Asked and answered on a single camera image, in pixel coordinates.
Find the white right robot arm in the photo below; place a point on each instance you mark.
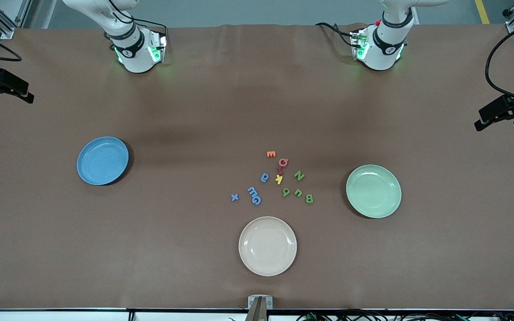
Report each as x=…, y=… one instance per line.
x=134, y=53

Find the brown table cover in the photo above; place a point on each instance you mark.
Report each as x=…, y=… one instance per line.
x=60, y=245

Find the green plate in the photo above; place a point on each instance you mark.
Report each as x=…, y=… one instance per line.
x=373, y=191

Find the blue plate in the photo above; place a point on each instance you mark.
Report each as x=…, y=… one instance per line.
x=101, y=162

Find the blue foam letter G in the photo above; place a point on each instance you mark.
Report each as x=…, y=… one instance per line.
x=256, y=200

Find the white table edge rail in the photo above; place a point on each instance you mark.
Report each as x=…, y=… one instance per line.
x=38, y=316

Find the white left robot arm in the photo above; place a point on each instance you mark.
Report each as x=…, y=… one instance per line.
x=384, y=49

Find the green foam letter N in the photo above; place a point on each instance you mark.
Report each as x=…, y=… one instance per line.
x=299, y=175

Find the red foam letter Q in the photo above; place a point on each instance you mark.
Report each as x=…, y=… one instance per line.
x=283, y=162

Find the small dark red foam letter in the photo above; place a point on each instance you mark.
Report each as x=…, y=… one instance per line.
x=280, y=170

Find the green foam letter B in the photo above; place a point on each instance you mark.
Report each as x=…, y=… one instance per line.
x=309, y=199

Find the yellow foam letter k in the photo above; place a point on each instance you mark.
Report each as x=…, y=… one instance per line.
x=279, y=179

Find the grey metal camera bracket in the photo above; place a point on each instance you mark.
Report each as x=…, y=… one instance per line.
x=260, y=307

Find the blue foam letter x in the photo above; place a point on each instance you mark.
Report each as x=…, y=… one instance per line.
x=234, y=197

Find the beige plate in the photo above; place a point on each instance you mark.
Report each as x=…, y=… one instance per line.
x=267, y=246

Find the blue foam letter a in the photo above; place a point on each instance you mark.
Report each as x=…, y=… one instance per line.
x=264, y=178

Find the blue foam letter E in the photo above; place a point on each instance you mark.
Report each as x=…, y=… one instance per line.
x=252, y=191

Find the green foam letter u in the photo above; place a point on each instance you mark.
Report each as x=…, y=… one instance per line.
x=298, y=194

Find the green foam letter g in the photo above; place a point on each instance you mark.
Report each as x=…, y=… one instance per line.
x=286, y=193

